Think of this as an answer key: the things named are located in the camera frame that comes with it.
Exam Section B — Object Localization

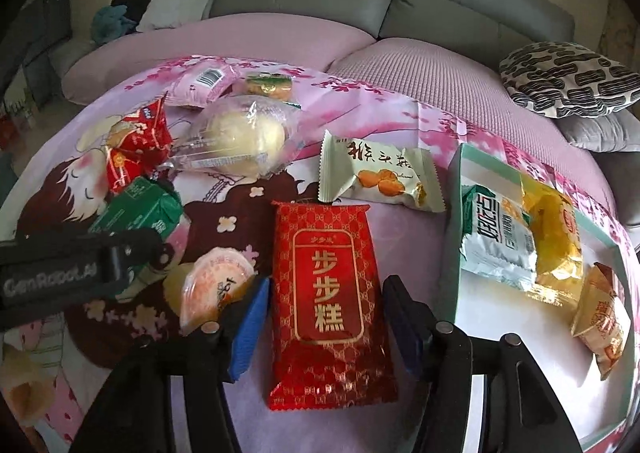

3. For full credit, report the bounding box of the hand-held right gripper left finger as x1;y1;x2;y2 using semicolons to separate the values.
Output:
67;277;271;453

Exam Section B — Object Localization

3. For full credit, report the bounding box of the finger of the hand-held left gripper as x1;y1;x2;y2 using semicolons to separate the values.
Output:
110;228;173;279

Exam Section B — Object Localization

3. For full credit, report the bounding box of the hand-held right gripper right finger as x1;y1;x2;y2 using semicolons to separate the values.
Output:
382;275;584;453

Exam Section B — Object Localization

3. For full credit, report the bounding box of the orange-white cake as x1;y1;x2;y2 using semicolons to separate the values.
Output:
162;245;257;336

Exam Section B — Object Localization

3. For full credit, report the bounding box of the red candy packet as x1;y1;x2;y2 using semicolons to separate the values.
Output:
106;92;174;156
106;146;153;195

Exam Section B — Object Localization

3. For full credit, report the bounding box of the long red cake packet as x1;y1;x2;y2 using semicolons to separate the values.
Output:
266;200;399;411

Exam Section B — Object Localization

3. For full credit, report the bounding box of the teal cardboard box tray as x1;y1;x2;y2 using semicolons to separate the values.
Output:
445;143;640;453

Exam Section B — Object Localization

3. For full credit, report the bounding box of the white green snack packet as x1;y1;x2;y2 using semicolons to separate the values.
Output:
459;183;538;291

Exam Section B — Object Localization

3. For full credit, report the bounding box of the clear pale bun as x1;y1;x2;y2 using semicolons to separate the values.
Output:
167;94;303;179

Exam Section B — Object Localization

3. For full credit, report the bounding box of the white cookie packet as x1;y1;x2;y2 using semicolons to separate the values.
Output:
318;129;447;214

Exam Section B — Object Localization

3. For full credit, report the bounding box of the yellow snack packet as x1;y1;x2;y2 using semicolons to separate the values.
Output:
520;173;585;306

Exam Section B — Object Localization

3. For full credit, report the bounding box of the orange chip packet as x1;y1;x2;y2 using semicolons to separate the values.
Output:
570;262;632;381

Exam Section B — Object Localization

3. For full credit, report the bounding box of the printed cartoon blanket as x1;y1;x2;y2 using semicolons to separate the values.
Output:
0;56;640;453

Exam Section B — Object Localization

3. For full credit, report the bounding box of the pink snack packet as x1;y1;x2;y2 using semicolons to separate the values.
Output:
165;60;241;109

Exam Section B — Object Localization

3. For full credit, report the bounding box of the small green yellow biscuit packet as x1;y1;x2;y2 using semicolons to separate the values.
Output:
245;73;293;101

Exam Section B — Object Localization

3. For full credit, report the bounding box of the teal cloth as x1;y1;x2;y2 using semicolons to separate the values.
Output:
90;6;138;41

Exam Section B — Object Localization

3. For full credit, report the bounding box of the pink sofa cover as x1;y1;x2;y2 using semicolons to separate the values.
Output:
60;12;616;204

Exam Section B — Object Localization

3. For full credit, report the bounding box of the black white patterned pillow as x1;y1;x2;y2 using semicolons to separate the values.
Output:
499;40;640;119

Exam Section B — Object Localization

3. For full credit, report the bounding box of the beige patterned curtain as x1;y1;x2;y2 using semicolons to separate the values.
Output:
592;0;640;69

